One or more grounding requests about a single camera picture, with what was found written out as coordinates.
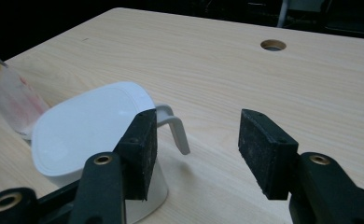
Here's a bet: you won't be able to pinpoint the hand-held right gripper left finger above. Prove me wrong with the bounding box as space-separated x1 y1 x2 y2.
67 108 159 224

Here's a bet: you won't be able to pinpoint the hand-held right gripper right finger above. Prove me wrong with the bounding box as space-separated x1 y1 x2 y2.
238 108 364 224

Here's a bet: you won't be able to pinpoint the white oval jar lid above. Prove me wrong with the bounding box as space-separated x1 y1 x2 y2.
30 81 157 189

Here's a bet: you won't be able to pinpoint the white desk leg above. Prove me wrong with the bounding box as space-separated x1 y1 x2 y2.
276 0 292 29

